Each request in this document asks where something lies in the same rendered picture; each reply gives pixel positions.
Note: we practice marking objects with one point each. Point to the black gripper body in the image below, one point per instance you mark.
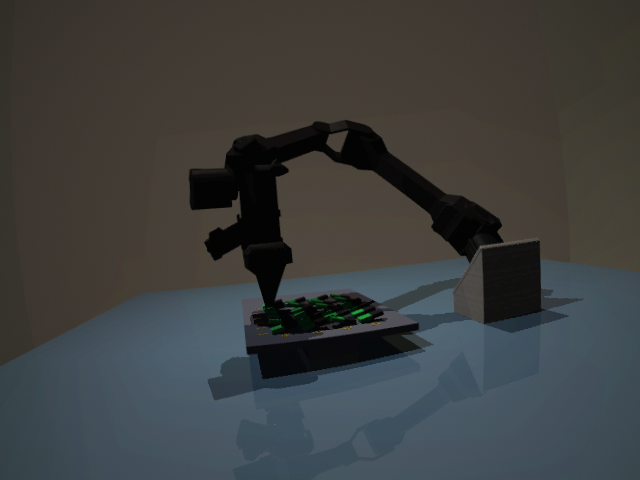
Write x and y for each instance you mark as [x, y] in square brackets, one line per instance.
[262, 226]

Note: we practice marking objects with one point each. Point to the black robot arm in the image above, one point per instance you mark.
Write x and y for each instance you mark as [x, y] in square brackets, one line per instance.
[253, 162]

